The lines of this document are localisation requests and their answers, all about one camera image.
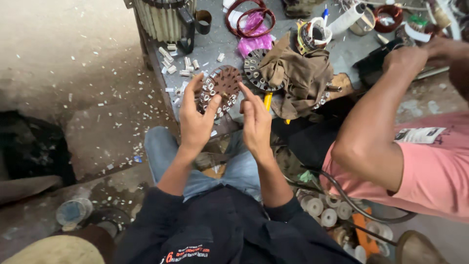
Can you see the person's right hand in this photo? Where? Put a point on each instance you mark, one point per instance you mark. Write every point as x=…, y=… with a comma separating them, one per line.
x=258, y=128

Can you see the person's left hand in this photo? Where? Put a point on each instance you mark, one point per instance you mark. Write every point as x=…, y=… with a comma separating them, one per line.
x=194, y=126

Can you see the brown slotted stator core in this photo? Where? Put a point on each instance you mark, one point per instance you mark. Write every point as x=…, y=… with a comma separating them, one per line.
x=225, y=82

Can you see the person's blue jeans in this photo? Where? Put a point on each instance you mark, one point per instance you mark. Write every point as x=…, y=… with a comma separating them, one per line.
x=165, y=154

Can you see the dark slotted stator core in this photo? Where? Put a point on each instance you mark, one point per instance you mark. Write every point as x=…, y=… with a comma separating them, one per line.
x=254, y=69

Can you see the brown crumpled cloth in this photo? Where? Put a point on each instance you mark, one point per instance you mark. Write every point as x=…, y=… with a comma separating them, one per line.
x=298, y=79

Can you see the heap of white paper sleeves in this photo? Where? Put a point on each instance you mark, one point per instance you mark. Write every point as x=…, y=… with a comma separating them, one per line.
x=168, y=58

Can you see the metal shaft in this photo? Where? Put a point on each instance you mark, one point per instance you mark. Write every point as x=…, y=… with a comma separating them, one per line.
x=334, y=88

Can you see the pink plastic bag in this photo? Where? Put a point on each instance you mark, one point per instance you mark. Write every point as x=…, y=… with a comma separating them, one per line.
x=254, y=42

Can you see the black tape roll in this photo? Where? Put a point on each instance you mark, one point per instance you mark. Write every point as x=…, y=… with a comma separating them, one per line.
x=202, y=22

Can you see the person's dark shirt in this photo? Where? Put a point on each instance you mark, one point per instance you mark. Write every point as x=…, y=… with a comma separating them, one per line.
x=227, y=231

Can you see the heap of white spools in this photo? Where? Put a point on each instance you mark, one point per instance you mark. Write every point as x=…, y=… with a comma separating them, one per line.
x=328, y=216

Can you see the large ribbed motor stator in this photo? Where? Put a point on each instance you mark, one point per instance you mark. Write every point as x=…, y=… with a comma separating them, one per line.
x=161, y=18

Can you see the black block tool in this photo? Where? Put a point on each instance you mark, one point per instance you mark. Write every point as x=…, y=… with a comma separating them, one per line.
x=370, y=62

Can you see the blue pen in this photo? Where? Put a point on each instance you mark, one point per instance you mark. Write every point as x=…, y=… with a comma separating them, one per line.
x=325, y=14

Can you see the white paper roll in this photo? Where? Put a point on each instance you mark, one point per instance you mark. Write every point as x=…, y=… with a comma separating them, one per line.
x=344, y=20

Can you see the round clear jar lid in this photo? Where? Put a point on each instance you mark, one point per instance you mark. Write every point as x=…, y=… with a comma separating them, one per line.
x=73, y=212

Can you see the metal can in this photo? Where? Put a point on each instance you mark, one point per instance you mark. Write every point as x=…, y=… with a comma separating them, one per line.
x=366, y=24

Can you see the orange plastic piece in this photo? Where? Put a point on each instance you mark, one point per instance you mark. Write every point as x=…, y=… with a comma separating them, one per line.
x=366, y=234

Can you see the black bag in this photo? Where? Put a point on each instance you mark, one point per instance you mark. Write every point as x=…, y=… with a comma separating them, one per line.
x=33, y=146

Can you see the tan rounded sack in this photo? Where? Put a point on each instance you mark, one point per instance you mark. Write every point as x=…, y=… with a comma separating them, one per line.
x=55, y=251

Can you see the green and white winding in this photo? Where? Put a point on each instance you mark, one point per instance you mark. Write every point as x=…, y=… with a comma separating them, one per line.
x=417, y=27

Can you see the brown shoe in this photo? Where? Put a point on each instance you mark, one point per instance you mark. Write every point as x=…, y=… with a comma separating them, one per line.
x=417, y=249

